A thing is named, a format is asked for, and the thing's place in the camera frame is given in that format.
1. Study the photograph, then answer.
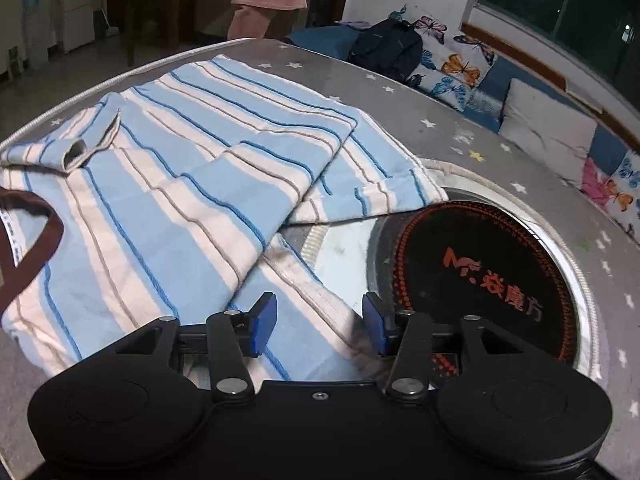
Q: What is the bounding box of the left butterfly print pillow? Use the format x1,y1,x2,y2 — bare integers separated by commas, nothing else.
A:
390,4,498,112

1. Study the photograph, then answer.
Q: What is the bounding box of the grey plain cushion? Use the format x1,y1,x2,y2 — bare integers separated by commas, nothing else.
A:
499,79,598,188

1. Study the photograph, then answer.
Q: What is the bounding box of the butterfly print pillow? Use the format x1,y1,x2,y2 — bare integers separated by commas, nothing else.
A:
605,150,640,243
390,4,498,112

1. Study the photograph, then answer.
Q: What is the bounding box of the dark wooden side table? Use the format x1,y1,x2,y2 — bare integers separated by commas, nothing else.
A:
121,0,239,68

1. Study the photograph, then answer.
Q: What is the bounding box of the grey star quilted table cover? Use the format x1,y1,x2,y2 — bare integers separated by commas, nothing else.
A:
1,39,639,479

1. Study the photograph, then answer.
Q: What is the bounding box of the black round induction cooktop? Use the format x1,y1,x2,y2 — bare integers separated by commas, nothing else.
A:
367,200,578,364

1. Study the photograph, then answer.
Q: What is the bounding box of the blue sofa bench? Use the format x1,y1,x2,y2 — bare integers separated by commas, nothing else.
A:
284,22,640,201

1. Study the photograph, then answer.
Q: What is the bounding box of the right butterfly print pillow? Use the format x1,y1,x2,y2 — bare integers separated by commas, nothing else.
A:
605,150,640,243

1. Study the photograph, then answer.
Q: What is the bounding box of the white refrigerator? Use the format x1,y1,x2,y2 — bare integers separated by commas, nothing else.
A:
61,0,94,53

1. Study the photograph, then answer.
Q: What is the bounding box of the blue white striped garment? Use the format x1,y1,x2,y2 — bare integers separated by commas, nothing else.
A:
1,55,447,382

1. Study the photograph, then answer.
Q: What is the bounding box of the pink crumpled cloth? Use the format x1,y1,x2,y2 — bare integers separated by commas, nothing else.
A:
582,157,612,210

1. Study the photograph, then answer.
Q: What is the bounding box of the dark green framed window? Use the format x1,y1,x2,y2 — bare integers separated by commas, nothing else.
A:
480,0,639,106

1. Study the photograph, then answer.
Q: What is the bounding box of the dark blue backpack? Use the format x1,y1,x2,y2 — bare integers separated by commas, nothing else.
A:
347,18,423,82

